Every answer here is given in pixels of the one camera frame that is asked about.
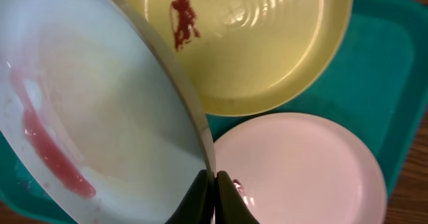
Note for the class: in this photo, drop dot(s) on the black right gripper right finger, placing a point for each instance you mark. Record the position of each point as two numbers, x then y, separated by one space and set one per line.
229 206

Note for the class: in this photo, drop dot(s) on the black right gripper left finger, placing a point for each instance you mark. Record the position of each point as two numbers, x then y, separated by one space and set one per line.
197 205

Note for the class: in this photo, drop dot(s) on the light blue plate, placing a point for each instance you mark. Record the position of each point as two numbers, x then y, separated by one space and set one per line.
99 110

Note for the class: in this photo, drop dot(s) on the white pink plate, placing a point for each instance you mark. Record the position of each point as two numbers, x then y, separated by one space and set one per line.
301 168

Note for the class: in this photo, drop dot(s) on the yellow-green plate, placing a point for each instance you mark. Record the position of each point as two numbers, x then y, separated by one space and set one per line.
245 57

